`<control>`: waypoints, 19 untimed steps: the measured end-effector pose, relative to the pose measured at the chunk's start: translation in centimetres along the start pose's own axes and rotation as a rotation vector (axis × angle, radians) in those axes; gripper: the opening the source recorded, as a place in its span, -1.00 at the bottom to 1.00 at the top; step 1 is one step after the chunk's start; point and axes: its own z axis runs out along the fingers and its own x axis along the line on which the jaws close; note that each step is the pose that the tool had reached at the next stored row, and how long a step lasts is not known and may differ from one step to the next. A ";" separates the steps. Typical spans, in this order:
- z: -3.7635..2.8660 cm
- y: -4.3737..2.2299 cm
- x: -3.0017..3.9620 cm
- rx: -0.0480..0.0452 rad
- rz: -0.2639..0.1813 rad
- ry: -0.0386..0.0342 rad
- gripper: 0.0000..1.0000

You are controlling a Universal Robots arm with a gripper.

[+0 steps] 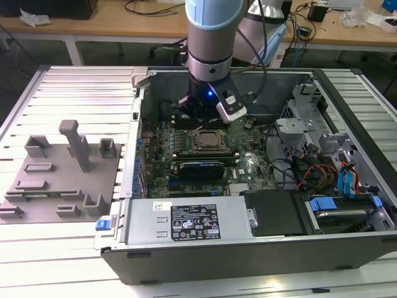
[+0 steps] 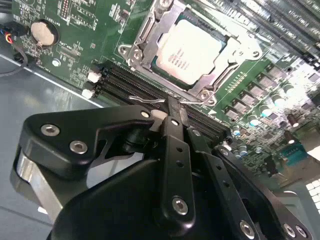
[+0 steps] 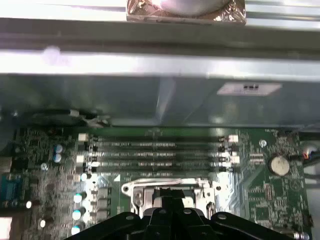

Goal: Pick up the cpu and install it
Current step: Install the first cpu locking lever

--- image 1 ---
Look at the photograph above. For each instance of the round coin cell battery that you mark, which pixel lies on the round coin cell battery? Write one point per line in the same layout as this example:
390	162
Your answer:
248	124

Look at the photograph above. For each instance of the grey parts rack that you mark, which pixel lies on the grey parts rack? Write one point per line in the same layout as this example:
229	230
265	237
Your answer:
62	183

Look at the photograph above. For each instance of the small black box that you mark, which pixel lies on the small black box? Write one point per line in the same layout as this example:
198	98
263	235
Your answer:
318	12

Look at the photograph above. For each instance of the perforated metal drive cage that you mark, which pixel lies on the perforated metal drive cage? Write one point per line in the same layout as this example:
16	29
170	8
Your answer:
291	125

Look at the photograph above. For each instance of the black computer box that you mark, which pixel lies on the black computer box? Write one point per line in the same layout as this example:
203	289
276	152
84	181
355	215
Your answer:
62	7

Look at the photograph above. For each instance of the black cylindrical component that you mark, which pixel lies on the black cylindrical component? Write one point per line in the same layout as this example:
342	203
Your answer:
164	110

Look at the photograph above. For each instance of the clear plastic bag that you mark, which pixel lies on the clear plastic bag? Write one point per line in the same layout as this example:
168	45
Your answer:
353	15

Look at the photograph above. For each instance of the crumpled white plastic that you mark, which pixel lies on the crumpled white plastic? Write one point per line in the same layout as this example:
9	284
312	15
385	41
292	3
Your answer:
34	17

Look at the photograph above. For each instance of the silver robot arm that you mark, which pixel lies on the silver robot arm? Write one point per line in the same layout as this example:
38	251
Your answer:
211	37

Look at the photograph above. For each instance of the black plastic bay cover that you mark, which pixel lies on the black plastic bay cover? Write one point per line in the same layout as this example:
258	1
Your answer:
273	214

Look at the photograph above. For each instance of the green motherboard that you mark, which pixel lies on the green motherboard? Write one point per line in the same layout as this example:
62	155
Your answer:
251	149

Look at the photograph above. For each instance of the blue board connector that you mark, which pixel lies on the blue board connector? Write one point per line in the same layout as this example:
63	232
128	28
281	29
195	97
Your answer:
175	185

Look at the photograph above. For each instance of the green RAM stick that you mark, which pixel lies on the green RAM stick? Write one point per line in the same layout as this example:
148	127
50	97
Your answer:
43	194

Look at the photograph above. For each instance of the hard disk in blue carrier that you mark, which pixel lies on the hard disk in blue carrier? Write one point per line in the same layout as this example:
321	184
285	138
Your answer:
322	204

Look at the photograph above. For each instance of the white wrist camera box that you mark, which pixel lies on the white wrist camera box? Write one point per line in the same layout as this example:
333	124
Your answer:
231	113

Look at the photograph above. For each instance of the black RAM slot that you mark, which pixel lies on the black RAM slot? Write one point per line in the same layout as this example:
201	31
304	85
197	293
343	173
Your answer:
204	159
204	156
204	152
189	117

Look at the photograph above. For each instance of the grey power supply unit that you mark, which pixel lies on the grey power supply unit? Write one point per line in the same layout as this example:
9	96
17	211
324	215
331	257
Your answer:
145	217

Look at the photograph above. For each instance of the square silver CPU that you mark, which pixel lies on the square silver CPU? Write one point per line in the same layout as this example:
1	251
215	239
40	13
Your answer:
209	141

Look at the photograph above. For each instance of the white flat box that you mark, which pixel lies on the white flat box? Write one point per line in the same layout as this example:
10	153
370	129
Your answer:
344	3

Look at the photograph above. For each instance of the CPU socket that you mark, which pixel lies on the CPU socket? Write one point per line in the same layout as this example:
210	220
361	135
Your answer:
193	133

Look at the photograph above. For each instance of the black computer tower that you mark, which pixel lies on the black computer tower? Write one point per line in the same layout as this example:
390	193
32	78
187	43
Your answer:
287	9

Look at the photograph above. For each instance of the blue case latch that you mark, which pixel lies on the blue case latch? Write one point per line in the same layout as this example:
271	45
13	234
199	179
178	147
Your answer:
103	224

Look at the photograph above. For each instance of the black graphics card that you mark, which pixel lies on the black graphics card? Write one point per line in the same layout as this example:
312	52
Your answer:
201	170

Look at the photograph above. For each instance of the thin metal locking lever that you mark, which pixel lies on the thin metal locking lever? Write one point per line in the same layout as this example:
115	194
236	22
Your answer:
198	129

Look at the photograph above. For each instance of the blue box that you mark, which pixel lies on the blue box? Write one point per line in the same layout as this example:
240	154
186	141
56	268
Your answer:
390	5

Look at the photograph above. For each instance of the silver finned heatsink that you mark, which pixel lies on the silver finned heatsink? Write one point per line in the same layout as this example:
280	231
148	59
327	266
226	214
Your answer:
238	189

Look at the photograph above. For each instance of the open black PC case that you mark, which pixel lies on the open black PC case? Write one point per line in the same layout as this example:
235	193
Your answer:
217	264

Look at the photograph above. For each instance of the white open box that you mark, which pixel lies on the white open box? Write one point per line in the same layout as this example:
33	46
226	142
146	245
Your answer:
384	26

